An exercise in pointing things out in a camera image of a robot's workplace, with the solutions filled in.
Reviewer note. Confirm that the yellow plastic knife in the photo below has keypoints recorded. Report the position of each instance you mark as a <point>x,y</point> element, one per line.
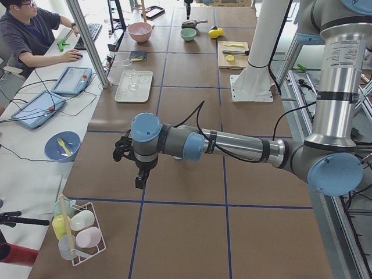
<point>233,45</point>

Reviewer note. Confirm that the pink bowl with ice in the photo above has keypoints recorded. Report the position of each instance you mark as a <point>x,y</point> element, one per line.
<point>140,32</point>

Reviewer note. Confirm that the yellow sponge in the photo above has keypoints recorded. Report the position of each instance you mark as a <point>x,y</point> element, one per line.
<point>141,58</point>

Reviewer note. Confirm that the white plastic cup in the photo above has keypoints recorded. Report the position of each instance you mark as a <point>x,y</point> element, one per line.
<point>82,220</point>

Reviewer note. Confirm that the blue bowl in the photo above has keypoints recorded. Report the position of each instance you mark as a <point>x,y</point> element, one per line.
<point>55,152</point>

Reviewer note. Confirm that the yellow lemon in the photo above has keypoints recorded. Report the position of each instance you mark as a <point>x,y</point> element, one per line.
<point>220,31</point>
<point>214,33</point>

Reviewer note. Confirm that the wooden cutting board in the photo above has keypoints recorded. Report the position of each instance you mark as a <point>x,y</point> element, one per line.
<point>241,61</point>

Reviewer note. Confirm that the seated person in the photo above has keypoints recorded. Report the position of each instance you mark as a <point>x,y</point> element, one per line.
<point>27,31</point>

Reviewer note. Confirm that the yellow plastic fork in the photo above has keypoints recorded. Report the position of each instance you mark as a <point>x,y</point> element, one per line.
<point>63,145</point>

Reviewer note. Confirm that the black tripod handle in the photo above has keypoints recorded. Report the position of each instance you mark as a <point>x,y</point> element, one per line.
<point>11,219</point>

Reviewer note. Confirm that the steel muddler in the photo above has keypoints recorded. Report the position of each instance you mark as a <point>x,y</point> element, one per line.
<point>231,52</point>

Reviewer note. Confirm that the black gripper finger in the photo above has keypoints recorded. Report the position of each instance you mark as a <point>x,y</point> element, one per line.
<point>145,178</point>
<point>139,182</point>

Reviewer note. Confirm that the clear glass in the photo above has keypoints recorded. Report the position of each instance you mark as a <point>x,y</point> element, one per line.
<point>131,75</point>

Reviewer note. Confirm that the wooden rack handle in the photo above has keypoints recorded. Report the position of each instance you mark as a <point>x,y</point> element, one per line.
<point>67,226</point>

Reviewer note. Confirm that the pink plastic cup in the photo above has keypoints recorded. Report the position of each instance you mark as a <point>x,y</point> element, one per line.
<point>88,237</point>

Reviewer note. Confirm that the green bowl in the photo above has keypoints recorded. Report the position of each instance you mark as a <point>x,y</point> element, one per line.
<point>188,34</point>

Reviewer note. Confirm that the white wire cup rack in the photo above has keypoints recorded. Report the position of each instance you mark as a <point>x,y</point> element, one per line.
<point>85,254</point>

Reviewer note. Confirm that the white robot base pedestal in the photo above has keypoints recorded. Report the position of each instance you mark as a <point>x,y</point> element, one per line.
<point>253,84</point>

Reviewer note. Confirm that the green plastic cup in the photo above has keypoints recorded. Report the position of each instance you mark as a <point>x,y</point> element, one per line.
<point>57,209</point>

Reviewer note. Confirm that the half lemon slice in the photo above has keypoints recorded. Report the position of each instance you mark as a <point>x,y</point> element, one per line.
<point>230,58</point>

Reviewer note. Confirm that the black tray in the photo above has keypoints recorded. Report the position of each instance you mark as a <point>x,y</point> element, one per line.
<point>154,11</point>

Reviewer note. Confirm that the cream bear tray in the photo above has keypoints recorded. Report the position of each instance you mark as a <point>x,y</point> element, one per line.
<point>141,95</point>

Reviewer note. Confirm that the blue teach pendant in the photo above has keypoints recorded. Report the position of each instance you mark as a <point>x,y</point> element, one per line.
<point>72,81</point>
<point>38,110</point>

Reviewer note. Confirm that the far blue teach pendant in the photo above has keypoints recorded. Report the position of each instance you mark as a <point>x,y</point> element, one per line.
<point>72,81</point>

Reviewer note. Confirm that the near blue teach pendant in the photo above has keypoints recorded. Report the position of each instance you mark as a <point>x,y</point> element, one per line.
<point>38,110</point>

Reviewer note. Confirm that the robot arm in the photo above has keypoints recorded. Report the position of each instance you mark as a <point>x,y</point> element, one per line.
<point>187,4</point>
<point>326,159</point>

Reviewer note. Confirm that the red cylinder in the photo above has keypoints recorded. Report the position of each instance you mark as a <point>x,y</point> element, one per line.
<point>18,255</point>

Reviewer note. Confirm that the clear plastic cup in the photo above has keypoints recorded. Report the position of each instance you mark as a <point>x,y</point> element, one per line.
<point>64,248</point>

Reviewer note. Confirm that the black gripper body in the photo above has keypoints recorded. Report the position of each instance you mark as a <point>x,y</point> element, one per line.
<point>143,168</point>

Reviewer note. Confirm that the yellow plastic cup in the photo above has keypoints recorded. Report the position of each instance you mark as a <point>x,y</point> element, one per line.
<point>59,227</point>

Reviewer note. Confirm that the aluminium frame post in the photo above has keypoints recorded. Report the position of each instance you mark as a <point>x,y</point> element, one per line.
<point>78,17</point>

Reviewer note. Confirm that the green clamp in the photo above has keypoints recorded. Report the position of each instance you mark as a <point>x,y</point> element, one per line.
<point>62,44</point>

